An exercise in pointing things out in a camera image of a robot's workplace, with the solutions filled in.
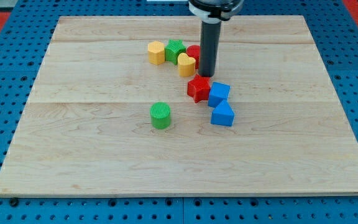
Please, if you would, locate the yellow hexagon block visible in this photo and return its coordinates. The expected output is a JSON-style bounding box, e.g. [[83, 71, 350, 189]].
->
[[147, 41, 165, 65]]

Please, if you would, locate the green cylinder block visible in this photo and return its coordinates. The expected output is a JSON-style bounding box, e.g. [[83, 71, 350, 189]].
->
[[149, 102, 171, 129]]

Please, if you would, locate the blue triangle block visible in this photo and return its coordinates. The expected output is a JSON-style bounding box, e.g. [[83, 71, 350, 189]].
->
[[211, 100, 235, 126]]

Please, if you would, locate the wooden board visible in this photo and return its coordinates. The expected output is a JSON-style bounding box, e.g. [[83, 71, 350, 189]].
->
[[0, 16, 358, 198]]

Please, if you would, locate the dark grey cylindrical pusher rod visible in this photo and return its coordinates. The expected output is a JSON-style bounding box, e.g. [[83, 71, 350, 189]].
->
[[198, 21, 221, 77]]

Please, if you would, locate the blue cube block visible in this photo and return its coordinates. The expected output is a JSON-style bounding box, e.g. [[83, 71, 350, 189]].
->
[[208, 82, 231, 108]]

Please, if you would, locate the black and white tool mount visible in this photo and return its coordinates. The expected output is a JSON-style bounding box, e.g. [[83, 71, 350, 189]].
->
[[188, 0, 244, 24]]

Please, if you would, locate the green star block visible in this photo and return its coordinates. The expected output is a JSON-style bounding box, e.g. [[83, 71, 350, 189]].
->
[[165, 39, 186, 65]]

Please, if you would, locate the yellow heart block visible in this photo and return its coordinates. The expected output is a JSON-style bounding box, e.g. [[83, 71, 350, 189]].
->
[[177, 53, 196, 77]]

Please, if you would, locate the red circle block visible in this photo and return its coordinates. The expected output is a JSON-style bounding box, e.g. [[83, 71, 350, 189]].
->
[[186, 45, 201, 69]]

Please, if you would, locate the red star block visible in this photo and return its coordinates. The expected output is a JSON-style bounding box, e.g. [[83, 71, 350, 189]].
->
[[187, 74, 211, 103]]

